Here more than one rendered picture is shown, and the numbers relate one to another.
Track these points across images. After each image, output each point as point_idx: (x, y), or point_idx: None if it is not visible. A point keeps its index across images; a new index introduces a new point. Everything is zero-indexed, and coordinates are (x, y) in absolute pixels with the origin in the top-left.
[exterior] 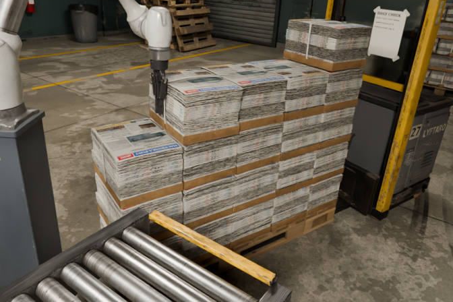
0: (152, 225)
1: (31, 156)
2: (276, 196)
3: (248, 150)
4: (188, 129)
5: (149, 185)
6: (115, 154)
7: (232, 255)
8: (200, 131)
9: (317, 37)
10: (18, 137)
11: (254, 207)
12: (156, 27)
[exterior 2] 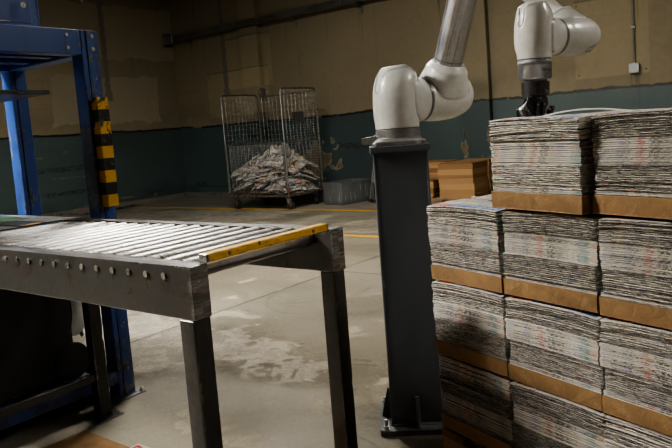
0: (465, 330)
1: (397, 185)
2: None
3: (625, 269)
4: (500, 181)
5: (459, 257)
6: (445, 202)
7: (243, 243)
8: (515, 189)
9: None
10: (379, 156)
11: (660, 439)
12: (514, 30)
